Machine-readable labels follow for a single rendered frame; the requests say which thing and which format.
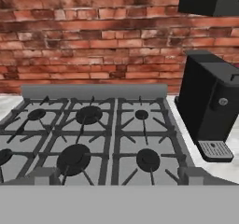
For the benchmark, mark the black coffee machine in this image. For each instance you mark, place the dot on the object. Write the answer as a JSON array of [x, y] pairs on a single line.
[[208, 103]]

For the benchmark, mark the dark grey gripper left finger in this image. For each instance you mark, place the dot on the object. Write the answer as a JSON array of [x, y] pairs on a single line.
[[43, 176]]

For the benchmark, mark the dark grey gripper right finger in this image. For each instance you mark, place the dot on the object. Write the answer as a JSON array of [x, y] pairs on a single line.
[[193, 176]]

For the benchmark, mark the grey gas hob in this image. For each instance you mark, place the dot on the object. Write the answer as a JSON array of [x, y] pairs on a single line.
[[93, 134]]

